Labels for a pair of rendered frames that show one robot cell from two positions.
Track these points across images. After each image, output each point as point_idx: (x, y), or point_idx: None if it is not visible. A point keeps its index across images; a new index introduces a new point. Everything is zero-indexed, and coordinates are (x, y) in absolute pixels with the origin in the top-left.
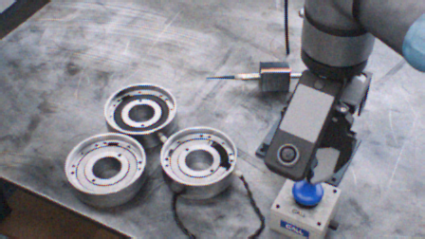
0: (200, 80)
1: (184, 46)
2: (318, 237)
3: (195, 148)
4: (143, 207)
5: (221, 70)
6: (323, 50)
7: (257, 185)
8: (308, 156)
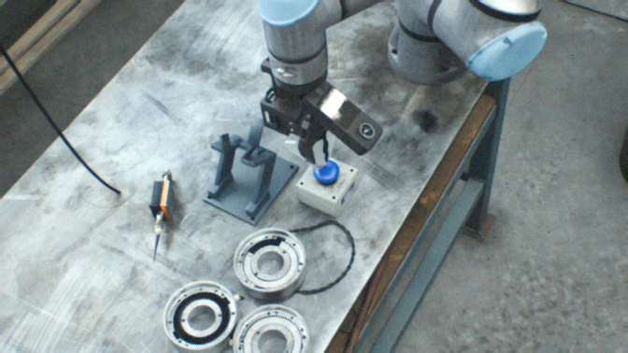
0: (145, 274)
1: (86, 291)
2: (357, 176)
3: (255, 265)
4: (307, 317)
5: (134, 254)
6: (322, 64)
7: (291, 225)
8: (369, 118)
